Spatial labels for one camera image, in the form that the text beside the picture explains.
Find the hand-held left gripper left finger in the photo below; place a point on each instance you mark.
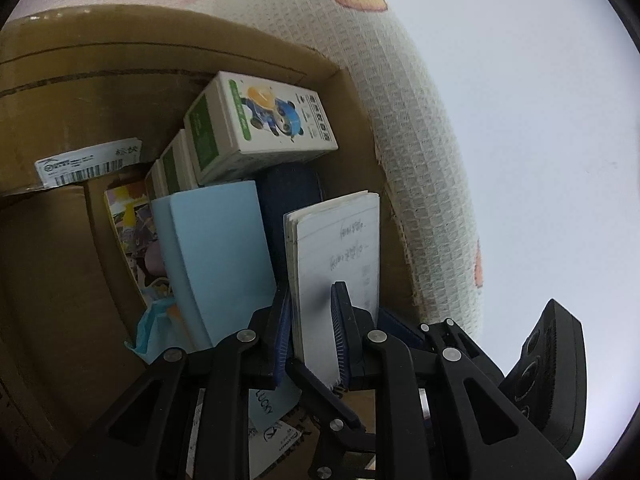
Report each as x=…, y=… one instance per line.
x=282, y=330

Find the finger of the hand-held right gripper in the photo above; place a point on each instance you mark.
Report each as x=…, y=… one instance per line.
x=400, y=327

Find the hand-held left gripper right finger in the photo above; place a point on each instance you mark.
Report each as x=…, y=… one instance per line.
x=340, y=330

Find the white lined notebook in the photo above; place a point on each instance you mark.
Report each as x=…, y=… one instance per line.
x=330, y=240

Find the brown cardboard box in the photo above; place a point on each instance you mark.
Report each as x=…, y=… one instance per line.
x=60, y=260

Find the light blue paper note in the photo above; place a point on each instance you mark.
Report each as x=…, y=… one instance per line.
x=267, y=407

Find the light blue flat box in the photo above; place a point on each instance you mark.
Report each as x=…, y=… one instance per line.
x=215, y=260

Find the white printed card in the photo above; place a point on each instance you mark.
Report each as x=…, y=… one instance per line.
x=272, y=447

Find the blue face mask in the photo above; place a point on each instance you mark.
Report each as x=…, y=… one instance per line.
x=155, y=330

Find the dark blue case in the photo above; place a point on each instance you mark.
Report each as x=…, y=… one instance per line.
x=285, y=190

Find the pale pink soft object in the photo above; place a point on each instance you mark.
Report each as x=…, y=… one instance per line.
x=154, y=262

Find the colourful printed card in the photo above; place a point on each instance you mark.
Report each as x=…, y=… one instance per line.
x=127, y=225

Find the small green white box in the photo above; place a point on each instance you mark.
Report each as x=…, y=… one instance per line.
x=177, y=165
x=154, y=180

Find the large green white cartoon box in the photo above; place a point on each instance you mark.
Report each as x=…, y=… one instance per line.
x=260, y=120

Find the pink white cartoon mat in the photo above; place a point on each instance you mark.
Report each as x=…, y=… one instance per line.
x=400, y=85

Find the white shipping label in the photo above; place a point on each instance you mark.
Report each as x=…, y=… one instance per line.
x=85, y=165

